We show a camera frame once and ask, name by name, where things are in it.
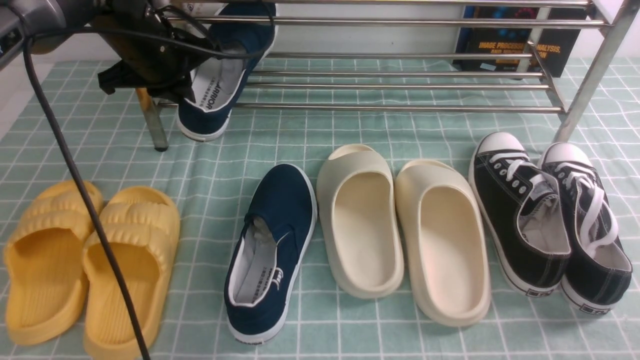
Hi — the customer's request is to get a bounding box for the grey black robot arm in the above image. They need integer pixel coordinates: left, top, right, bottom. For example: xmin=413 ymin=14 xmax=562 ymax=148
xmin=1 ymin=0 xmax=220 ymax=103

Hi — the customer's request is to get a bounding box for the right black canvas sneaker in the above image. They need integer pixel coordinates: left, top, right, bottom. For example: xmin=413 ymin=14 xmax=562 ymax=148
xmin=538 ymin=142 xmax=633 ymax=316

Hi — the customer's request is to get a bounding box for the black canvas sneaker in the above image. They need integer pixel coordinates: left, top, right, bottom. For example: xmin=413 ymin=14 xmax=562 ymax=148
xmin=538 ymin=142 xmax=633 ymax=316
xmin=468 ymin=132 xmax=572 ymax=297

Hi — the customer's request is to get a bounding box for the navy slip-on shoe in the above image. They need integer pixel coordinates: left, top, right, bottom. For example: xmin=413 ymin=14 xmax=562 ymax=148
xmin=177 ymin=22 xmax=279 ymax=142
xmin=224 ymin=163 xmax=318 ymax=345

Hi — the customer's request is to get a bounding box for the cream clog slipper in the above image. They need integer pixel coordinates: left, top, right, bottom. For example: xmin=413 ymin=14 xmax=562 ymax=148
xmin=316 ymin=143 xmax=405 ymax=299
xmin=394 ymin=158 xmax=491 ymax=327

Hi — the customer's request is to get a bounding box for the right cream clog slipper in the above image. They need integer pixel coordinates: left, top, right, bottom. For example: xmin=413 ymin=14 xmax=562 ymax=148
xmin=394 ymin=158 xmax=491 ymax=327

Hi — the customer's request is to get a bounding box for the right yellow slide sandal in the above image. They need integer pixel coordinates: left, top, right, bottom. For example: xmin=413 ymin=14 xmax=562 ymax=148
xmin=82 ymin=186 xmax=181 ymax=360

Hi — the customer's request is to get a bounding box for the left cream clog slipper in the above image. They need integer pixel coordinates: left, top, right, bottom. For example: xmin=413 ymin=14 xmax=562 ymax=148
xmin=316 ymin=143 xmax=405 ymax=299

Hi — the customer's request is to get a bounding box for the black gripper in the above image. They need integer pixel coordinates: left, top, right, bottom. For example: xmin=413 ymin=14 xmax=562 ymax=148
xmin=89 ymin=0 xmax=222 ymax=103

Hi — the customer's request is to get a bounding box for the left black canvas sneaker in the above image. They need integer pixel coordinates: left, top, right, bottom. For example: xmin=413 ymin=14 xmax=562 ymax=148
xmin=468 ymin=132 xmax=572 ymax=297

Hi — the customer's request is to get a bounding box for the stainless steel shoe rack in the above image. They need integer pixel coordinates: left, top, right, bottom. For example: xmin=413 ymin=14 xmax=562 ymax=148
xmin=138 ymin=0 xmax=639 ymax=142

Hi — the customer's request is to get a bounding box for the yellow slide sandal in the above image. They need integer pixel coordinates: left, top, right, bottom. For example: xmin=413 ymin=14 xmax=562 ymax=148
xmin=3 ymin=180 xmax=94 ymax=346
xmin=82 ymin=186 xmax=181 ymax=360

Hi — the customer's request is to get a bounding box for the black image processing book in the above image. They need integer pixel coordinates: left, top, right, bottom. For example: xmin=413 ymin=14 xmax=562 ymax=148
xmin=452 ymin=6 xmax=581 ymax=78

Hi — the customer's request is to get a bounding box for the left yellow slide sandal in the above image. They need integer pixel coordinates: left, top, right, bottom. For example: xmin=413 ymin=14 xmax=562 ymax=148
xmin=3 ymin=180 xmax=94 ymax=346

